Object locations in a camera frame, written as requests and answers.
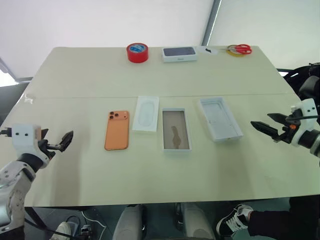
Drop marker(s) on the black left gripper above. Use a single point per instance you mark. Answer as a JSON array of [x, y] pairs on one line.
[[48, 147]]

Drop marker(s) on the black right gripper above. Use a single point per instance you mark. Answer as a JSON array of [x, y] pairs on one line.
[[287, 131]]

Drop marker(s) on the white phone box lid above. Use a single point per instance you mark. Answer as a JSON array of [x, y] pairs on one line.
[[221, 119]]

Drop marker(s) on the orange smartphone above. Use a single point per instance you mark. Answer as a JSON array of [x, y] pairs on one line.
[[117, 132]]

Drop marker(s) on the white plastic tray insert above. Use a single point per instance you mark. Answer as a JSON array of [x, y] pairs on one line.
[[146, 113]]

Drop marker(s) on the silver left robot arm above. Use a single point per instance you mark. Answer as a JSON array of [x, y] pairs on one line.
[[12, 175]]

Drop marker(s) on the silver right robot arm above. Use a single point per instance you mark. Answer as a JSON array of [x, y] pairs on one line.
[[313, 146]]

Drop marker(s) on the white phone box base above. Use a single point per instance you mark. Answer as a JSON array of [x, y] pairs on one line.
[[177, 130]]

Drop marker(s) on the phone box with dark print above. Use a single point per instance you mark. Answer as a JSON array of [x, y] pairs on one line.
[[179, 54]]

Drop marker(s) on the clear tape scrap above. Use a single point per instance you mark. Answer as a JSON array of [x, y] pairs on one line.
[[28, 98]]

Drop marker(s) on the yellow tape roll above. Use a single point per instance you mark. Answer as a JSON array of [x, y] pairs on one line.
[[235, 53]]

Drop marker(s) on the black table leg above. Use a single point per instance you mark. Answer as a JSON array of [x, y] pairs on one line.
[[40, 220]]

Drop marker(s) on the white shoe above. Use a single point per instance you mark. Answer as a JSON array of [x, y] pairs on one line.
[[62, 230]]

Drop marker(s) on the black trouser leg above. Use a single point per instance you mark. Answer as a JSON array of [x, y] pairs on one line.
[[275, 222]]

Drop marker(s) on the black and white sneaker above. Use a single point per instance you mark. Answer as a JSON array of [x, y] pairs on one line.
[[232, 220]]

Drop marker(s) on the grey rounded robot leg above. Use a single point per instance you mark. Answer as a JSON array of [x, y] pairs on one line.
[[127, 221], [195, 221]]

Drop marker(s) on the red tape roll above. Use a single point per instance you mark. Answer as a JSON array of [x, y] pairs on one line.
[[137, 53]]

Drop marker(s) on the grey metal pole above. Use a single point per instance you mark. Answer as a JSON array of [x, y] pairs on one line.
[[211, 22]]

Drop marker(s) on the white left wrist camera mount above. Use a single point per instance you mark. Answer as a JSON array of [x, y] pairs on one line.
[[22, 135]]

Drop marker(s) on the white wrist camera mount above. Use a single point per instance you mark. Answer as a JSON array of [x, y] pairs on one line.
[[22, 135], [308, 110]]

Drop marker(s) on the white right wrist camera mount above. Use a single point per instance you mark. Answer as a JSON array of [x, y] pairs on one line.
[[308, 110]]

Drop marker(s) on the grey window frame bar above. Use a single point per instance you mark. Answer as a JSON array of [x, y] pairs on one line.
[[11, 72]]

